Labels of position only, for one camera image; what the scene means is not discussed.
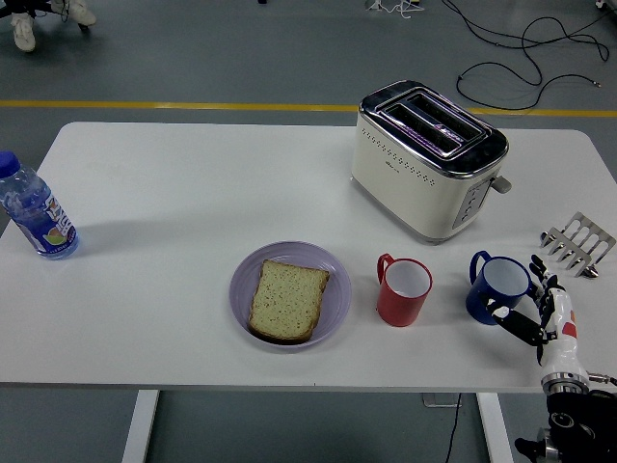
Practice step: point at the cream and chrome toaster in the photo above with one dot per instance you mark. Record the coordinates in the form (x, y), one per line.
(410, 193)

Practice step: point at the clear bottle with blue cap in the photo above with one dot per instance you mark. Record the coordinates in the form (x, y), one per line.
(34, 212)

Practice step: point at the purple round plate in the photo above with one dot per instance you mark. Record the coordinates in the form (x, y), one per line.
(332, 289)

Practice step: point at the red cup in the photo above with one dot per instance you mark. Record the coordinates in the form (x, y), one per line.
(397, 306)

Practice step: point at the white table leg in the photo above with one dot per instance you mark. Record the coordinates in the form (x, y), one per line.
(494, 429)
(141, 427)

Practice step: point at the bread slice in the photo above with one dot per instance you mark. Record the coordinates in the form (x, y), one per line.
(287, 301)

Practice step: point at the blue cup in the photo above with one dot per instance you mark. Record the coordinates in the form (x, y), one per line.
(482, 289)

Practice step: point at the person's white shoe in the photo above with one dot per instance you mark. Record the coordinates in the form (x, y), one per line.
(79, 12)
(24, 31)

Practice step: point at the grey box under table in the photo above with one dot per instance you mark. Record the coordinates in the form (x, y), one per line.
(436, 400)

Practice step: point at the metal toast rack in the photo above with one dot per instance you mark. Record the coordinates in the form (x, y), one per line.
(573, 241)

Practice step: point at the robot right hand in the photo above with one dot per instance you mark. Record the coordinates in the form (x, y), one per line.
(561, 347)

